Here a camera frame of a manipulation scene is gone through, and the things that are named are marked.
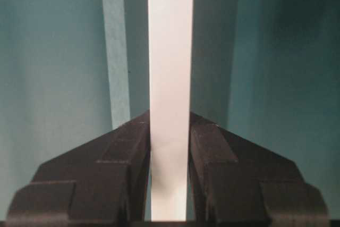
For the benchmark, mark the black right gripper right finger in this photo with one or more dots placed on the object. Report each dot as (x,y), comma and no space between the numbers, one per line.
(238,183)

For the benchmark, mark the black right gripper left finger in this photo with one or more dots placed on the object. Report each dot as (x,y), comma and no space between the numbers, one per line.
(102,182)

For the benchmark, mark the white wooden board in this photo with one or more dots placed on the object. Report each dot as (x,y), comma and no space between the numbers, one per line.
(170,39)

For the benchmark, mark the light teal tape strip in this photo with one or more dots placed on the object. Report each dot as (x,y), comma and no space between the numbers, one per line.
(117,61)

